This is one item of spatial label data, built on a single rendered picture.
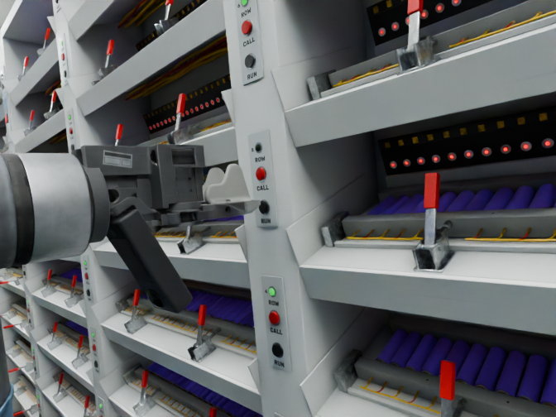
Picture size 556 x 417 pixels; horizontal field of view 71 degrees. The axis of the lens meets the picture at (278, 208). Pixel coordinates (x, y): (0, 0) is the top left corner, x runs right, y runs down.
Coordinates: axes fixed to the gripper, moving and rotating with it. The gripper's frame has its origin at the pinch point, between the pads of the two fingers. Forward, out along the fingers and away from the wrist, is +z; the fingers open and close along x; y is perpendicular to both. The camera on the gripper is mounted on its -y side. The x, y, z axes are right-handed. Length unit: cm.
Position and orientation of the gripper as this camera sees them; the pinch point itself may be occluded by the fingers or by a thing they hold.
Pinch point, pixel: (251, 208)
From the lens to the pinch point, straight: 49.2
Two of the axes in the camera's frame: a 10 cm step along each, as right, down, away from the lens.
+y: -0.9, -10.0, -0.3
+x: -7.0, 0.5, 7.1
